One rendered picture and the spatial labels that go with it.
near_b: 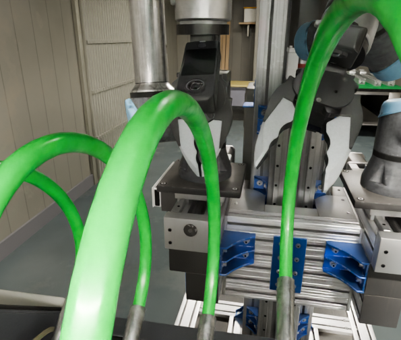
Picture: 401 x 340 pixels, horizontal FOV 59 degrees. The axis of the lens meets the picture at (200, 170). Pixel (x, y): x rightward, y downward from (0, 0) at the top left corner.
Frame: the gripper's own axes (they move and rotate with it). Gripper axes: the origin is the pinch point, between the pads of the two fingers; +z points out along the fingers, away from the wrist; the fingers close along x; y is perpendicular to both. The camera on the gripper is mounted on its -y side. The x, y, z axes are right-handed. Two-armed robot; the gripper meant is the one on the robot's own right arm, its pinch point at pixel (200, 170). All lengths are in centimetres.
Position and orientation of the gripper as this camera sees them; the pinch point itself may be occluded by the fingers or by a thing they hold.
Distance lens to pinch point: 52.3
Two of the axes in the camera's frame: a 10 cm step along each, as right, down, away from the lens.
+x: -9.9, -0.6, 1.6
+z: 0.0, 9.4, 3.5
